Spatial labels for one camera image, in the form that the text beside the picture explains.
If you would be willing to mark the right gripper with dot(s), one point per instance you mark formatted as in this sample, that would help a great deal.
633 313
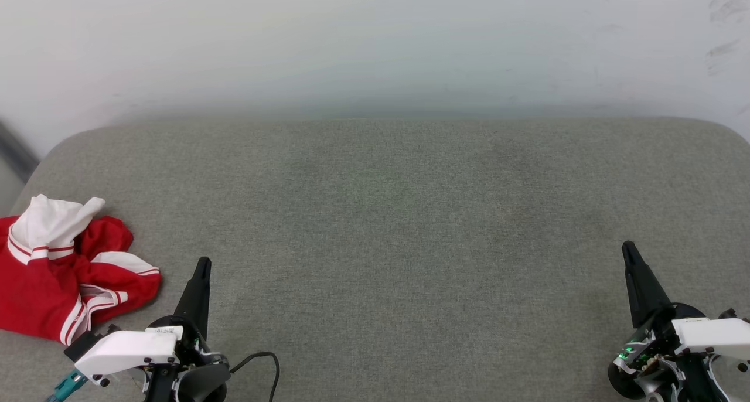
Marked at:
662 367

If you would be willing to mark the left black wrist camera box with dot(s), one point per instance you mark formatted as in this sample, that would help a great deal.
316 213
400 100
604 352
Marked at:
88 342

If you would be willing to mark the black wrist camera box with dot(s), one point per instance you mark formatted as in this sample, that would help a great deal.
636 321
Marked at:
88 342
732 314

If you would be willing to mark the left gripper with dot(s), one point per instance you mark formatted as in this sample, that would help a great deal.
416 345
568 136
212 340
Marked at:
199 375

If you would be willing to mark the grey metal wall strip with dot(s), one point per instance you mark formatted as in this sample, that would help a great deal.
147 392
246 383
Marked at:
14 150

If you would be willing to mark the left white camera bracket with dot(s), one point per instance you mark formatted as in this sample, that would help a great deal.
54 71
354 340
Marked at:
129 349

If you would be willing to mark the red and white jersey shirt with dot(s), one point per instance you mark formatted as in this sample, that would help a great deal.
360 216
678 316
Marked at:
47 285

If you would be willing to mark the right black wrist camera box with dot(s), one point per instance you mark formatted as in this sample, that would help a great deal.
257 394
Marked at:
732 314

